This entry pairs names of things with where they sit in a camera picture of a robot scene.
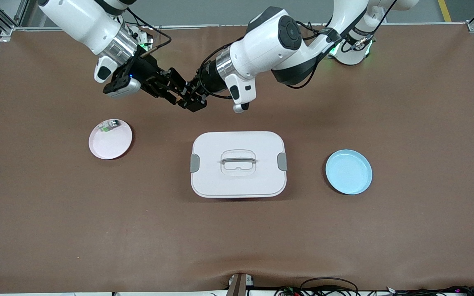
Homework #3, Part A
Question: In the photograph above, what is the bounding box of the black looped cable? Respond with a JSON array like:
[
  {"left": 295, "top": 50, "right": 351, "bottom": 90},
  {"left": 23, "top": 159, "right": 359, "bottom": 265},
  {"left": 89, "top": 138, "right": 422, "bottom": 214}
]
[{"left": 301, "top": 277, "right": 360, "bottom": 296}]

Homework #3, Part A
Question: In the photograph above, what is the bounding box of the green and white switch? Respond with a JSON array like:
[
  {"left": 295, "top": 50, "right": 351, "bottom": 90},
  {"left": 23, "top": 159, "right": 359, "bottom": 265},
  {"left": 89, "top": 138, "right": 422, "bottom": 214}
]
[{"left": 99, "top": 119, "right": 121, "bottom": 133}]

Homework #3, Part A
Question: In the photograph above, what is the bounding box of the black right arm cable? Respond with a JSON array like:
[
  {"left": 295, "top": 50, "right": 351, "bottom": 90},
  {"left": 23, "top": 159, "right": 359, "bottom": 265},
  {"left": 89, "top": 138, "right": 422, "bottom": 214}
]
[{"left": 126, "top": 8, "right": 172, "bottom": 56}]

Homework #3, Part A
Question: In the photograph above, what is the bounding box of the aluminium table edge rail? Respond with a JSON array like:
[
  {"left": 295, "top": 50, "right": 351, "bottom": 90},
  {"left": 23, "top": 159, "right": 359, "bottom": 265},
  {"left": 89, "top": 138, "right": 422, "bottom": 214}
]
[{"left": 13, "top": 23, "right": 474, "bottom": 32}]

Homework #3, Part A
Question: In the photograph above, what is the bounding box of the light blue round plate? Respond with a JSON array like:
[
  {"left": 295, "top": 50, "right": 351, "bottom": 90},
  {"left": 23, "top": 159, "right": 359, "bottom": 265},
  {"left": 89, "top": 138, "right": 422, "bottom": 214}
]
[{"left": 325, "top": 149, "right": 373, "bottom": 195}]

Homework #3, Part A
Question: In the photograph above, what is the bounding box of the brown table mat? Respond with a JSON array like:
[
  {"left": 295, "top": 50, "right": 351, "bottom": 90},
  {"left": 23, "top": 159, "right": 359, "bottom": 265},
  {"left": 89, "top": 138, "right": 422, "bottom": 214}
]
[{"left": 0, "top": 25, "right": 474, "bottom": 293}]

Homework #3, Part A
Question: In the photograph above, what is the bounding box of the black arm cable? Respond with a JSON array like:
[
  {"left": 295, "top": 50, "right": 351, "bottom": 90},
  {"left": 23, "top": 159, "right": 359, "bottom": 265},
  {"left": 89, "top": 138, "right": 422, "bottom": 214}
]
[
  {"left": 126, "top": 8, "right": 172, "bottom": 56},
  {"left": 197, "top": 38, "right": 242, "bottom": 100}
]

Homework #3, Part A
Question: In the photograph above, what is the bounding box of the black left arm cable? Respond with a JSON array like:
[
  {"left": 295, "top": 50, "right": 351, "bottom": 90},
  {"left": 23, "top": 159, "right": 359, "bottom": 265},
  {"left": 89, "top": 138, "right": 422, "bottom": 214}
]
[{"left": 197, "top": 38, "right": 242, "bottom": 100}]

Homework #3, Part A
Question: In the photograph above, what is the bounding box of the white lidded storage box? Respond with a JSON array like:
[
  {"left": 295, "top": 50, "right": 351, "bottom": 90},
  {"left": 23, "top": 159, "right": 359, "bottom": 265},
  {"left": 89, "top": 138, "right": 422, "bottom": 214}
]
[{"left": 190, "top": 131, "right": 288, "bottom": 199}]

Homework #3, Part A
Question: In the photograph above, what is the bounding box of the metal bracket at table edge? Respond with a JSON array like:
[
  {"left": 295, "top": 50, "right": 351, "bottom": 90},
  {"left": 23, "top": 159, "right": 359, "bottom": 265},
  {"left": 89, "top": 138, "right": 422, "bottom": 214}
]
[{"left": 227, "top": 273, "right": 254, "bottom": 296}]

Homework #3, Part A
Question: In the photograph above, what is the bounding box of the pale pink round plate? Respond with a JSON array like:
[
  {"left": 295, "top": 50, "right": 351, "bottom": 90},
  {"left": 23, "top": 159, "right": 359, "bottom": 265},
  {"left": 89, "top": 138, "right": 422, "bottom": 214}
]
[{"left": 88, "top": 119, "right": 133, "bottom": 160}]

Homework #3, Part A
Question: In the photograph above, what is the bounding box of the black cable bundle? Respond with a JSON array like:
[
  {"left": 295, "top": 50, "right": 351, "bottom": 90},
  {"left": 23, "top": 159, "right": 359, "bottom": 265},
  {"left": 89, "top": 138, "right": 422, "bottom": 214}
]
[{"left": 385, "top": 285, "right": 474, "bottom": 296}]

